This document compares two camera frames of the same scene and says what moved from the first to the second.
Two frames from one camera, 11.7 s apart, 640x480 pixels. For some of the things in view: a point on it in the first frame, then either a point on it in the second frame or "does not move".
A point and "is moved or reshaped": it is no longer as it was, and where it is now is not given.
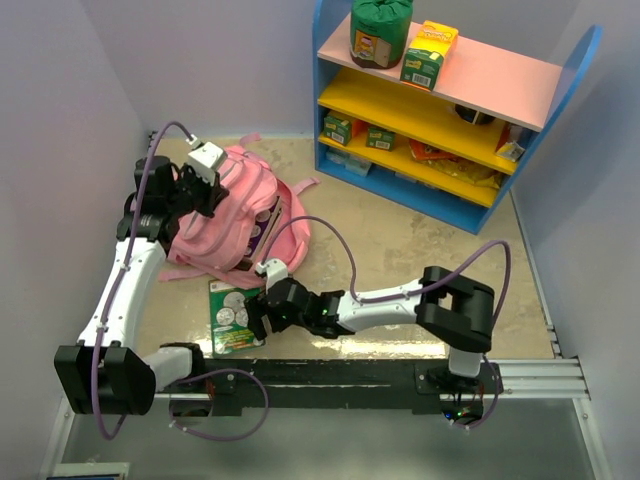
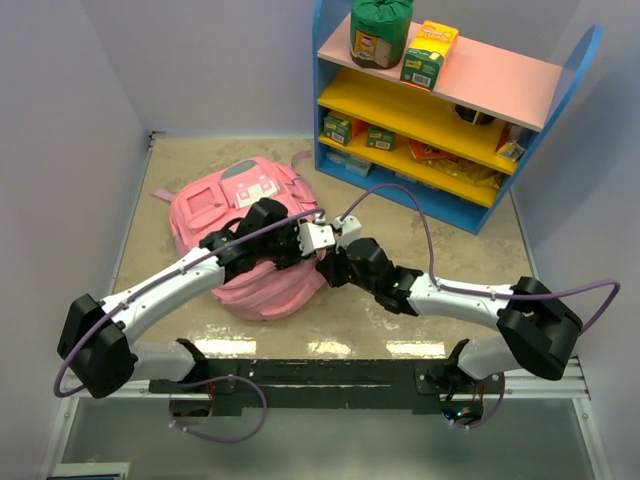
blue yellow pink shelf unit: x=447 y=154 does not move
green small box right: x=381 y=139 does not move
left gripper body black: x=194 y=193 → x=283 y=250
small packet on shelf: x=511 y=150 does not move
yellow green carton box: x=423 y=59 does not move
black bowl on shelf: x=472 y=115 does not move
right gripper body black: x=280 y=322 → x=340 y=271
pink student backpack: x=219 y=244 is moved or reshaped
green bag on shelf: x=379 y=32 does not move
